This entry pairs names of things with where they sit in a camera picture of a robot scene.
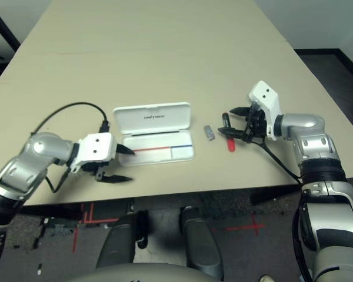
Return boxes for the red tape cross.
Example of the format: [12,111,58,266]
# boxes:
[225,214,266,236]

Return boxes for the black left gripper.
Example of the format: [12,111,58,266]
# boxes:
[82,143,135,184]

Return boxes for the thin black left gripper cable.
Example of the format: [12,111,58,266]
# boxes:
[45,167,72,194]

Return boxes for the grey robot torso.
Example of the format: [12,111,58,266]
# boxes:
[63,263,221,282]

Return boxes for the grey left robot leg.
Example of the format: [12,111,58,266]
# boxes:
[96,210,149,270]

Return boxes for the thick black left camera cable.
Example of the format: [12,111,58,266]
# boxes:
[29,102,111,139]

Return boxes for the grey robot leg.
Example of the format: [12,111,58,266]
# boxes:
[96,210,149,270]
[178,206,224,280]

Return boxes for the red tape lines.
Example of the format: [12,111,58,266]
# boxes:
[72,202,119,253]

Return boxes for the black and red marker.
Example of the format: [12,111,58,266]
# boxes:
[222,112,237,153]

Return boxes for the white plastic pencil case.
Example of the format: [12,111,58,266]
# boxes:
[111,102,196,167]

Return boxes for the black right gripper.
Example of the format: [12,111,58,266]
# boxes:
[218,103,269,144]

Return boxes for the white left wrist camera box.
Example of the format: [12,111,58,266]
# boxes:
[67,132,118,174]

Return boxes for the grey right robot leg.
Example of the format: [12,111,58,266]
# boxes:
[178,206,224,280]

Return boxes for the side table with black frame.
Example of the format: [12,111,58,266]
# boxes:
[0,5,21,53]

